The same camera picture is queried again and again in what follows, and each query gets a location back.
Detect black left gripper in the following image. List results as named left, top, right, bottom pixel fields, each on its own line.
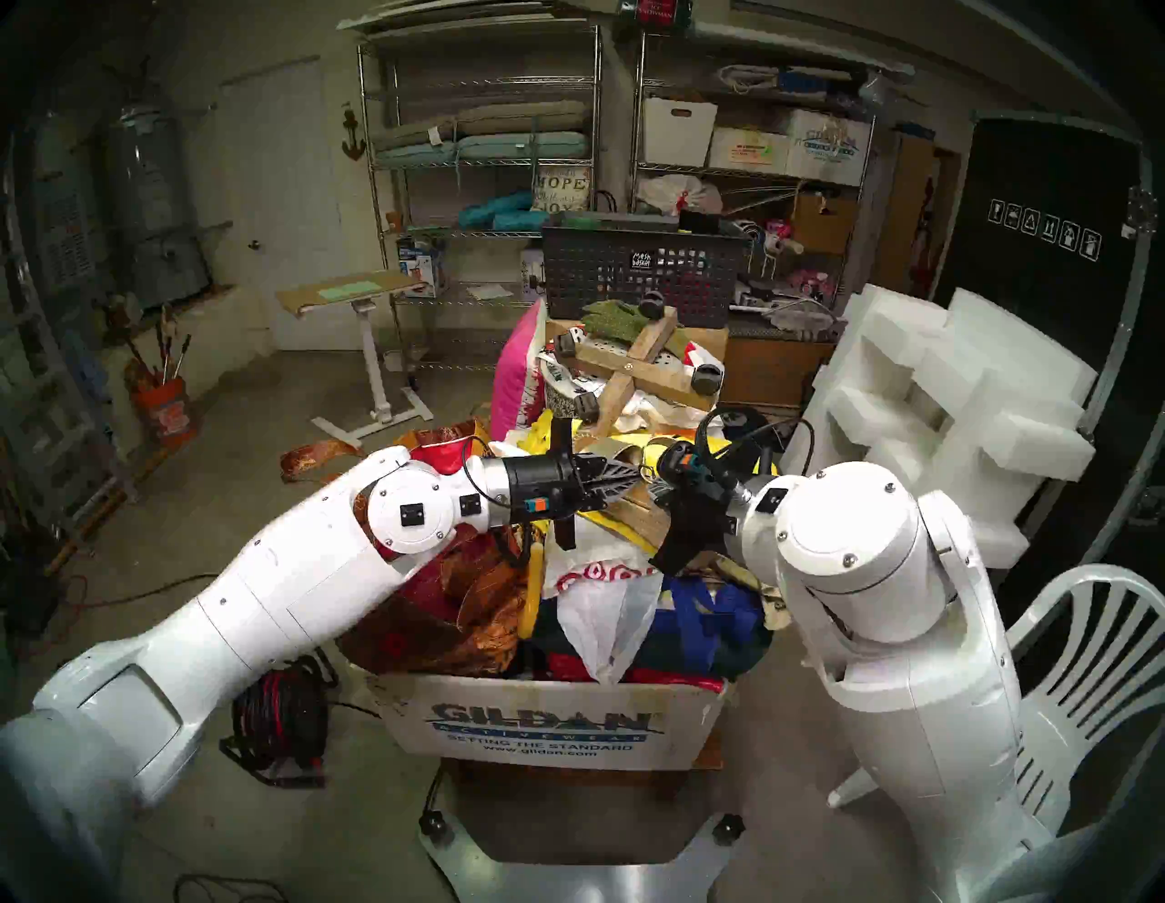
left=501, top=416, right=642, bottom=553

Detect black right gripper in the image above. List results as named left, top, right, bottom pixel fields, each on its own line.
left=647, top=440, right=758, bottom=576

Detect tan espadrille wedge sandal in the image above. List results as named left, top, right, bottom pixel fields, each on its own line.
left=578, top=435, right=702, bottom=552

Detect yellow cloth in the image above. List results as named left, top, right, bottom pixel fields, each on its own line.
left=532, top=428, right=784, bottom=538

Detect white cloth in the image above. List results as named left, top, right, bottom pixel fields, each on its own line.
left=619, top=382, right=724, bottom=438

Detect wooden cross caster dolly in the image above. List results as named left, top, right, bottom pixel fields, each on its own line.
left=546, top=291, right=726, bottom=440

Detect white perforated tray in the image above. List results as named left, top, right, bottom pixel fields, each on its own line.
left=569, top=332, right=693, bottom=383

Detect white plastic bag red print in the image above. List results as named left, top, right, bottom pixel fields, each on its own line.
left=544, top=542, right=665, bottom=685

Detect pink pillow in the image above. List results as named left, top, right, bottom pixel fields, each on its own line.
left=490, top=299, right=552, bottom=442

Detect beige green work glove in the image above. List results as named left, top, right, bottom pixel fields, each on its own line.
left=714, top=555, right=788, bottom=631

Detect brown wooden cabinet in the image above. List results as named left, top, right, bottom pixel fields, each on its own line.
left=719, top=319, right=843, bottom=412

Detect green knit glove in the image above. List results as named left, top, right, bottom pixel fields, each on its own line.
left=581, top=299, right=681, bottom=354

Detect red cloth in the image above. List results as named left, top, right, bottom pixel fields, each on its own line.
left=546, top=651, right=724, bottom=695

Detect dark plastic laundry basket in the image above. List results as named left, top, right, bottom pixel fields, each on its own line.
left=540, top=211, right=749, bottom=330

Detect Gildan printed cardboard box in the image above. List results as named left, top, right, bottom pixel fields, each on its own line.
left=785, top=107, right=876, bottom=188
left=364, top=669, right=729, bottom=773

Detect blue white product box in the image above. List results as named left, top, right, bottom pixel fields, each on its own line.
left=397, top=237, right=449, bottom=299

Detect teal folded cushion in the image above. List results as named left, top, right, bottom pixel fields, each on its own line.
left=458, top=189, right=547, bottom=230

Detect HOPE printed pillow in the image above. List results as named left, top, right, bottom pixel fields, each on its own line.
left=532, top=166, right=594, bottom=215

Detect brown cardboard box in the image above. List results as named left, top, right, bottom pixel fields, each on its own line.
left=792, top=191, right=861, bottom=256

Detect white foam packing block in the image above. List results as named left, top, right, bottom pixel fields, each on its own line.
left=787, top=282, right=1098, bottom=570

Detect teal seat cushion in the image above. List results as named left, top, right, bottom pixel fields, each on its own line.
left=375, top=132, right=593, bottom=167

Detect white box orange label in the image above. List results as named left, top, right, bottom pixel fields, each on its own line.
left=710, top=126, right=793, bottom=176

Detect white storage box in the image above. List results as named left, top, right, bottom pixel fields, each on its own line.
left=642, top=96, right=720, bottom=167

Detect white overbed table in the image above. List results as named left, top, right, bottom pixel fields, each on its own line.
left=276, top=270, right=436, bottom=449

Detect beige seat cushion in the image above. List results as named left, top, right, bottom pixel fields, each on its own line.
left=371, top=98, right=591, bottom=151

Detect brown wooden door panel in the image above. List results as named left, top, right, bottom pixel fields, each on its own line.
left=878, top=132, right=961, bottom=292

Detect white door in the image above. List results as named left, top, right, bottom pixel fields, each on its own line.
left=218, top=56, right=360, bottom=351

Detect orange bucket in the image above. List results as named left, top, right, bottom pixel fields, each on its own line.
left=135, top=376, right=199, bottom=447

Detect white long pipe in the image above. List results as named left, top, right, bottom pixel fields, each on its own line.
left=692, top=18, right=916, bottom=81

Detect white plastic chair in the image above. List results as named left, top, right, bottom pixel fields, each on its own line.
left=826, top=564, right=1165, bottom=838

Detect white flat boards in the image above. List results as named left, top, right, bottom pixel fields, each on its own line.
left=339, top=0, right=599, bottom=37

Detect black flight case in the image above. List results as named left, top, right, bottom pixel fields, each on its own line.
left=928, top=109, right=1165, bottom=638

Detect grey water heater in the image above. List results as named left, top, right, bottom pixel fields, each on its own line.
left=100, top=100, right=215, bottom=310

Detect grey aluminium ladder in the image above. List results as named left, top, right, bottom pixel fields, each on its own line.
left=0, top=218, right=142, bottom=556

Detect grey vented furnace cabinet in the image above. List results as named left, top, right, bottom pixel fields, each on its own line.
left=36, top=127, right=106, bottom=301

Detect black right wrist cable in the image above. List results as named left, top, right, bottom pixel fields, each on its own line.
left=694, top=407, right=816, bottom=479

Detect blue strapped bag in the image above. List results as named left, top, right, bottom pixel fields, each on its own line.
left=637, top=573, right=775, bottom=679

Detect yellow plastic ring handle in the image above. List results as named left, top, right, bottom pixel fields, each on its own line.
left=519, top=542, right=547, bottom=640

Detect chrome wire shelving rack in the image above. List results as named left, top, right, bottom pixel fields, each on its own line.
left=357, top=18, right=606, bottom=374
left=631, top=27, right=879, bottom=310

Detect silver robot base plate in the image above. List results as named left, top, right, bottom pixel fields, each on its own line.
left=419, top=774, right=743, bottom=903

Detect red black cable reel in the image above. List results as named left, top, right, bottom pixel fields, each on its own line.
left=221, top=655, right=338, bottom=788

